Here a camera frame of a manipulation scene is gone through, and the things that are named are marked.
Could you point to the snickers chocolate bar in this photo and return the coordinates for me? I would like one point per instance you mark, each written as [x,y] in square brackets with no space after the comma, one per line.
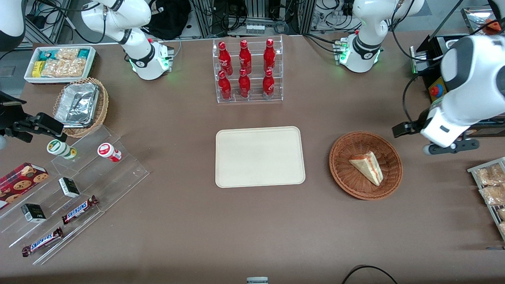
[41,242]
[79,209]

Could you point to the grey white edge device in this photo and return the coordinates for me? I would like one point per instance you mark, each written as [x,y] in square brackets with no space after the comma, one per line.
[257,280]

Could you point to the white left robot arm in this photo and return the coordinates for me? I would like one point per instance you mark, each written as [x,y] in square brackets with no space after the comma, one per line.
[473,79]

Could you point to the aluminium foil tray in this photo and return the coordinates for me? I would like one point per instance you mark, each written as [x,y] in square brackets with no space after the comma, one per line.
[77,104]

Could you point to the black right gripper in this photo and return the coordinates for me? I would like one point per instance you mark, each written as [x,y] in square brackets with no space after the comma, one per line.
[11,119]

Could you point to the clear bag of snacks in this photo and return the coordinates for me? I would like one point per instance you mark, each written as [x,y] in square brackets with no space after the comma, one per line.
[493,195]
[489,175]

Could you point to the black bag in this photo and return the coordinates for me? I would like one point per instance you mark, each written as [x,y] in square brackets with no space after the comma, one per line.
[169,19]

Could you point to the white rectangular snack bin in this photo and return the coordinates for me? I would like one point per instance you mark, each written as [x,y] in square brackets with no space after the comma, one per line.
[29,79]

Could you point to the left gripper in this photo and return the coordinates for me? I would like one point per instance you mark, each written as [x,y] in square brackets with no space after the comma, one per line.
[410,127]

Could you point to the white power strip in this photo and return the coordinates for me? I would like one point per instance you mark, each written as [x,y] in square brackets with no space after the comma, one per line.
[255,28]

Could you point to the black food warmer machine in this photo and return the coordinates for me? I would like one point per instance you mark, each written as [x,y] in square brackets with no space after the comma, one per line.
[434,47]

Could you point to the teal snack packet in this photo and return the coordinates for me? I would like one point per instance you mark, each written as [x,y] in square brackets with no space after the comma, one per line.
[84,53]
[47,55]

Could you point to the small black box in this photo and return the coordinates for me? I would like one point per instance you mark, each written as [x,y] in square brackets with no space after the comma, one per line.
[33,213]
[69,187]

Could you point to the red cola bottle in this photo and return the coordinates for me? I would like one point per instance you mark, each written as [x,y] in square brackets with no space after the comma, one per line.
[245,57]
[269,55]
[225,59]
[244,85]
[268,85]
[224,86]

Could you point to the brown round wicker basket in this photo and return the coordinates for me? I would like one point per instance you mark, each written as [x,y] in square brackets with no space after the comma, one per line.
[347,173]

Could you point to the red lidded white cup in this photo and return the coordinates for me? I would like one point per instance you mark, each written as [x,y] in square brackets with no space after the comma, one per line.
[107,151]

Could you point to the cream plastic tray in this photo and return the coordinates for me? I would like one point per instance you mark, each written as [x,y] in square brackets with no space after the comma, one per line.
[256,157]

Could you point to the red tartan cookie box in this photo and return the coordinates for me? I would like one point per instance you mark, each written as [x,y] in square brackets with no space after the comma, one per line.
[19,183]

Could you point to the yellow snack packet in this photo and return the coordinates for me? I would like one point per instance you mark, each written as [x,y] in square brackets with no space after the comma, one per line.
[38,69]

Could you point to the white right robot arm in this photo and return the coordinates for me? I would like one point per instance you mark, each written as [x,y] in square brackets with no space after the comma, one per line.
[138,55]

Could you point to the clear acrylic bottle rack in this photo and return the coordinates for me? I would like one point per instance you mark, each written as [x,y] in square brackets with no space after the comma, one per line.
[254,99]

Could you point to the clear acrylic stepped stand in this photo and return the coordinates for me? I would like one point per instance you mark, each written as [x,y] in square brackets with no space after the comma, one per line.
[118,173]

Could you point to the green lidded white cup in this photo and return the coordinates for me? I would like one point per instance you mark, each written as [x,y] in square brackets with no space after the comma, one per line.
[59,148]

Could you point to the triangular sandwich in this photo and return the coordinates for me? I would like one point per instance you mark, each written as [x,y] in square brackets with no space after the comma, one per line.
[369,165]

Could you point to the clear bag of peanuts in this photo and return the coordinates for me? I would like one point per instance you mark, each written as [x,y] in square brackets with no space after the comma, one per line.
[67,54]
[65,68]

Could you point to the light tan wicker basket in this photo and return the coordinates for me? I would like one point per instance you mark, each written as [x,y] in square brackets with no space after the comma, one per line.
[103,106]

